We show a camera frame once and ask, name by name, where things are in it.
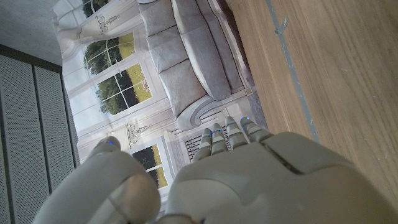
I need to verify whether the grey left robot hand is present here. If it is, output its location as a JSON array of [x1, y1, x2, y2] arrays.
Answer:
[[30, 116, 398, 224]]

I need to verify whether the grey tape outline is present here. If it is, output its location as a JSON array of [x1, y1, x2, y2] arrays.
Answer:
[[266, 0, 320, 142]]

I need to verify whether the printed living room backdrop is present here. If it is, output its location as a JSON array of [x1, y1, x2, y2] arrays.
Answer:
[[52, 0, 268, 215]]

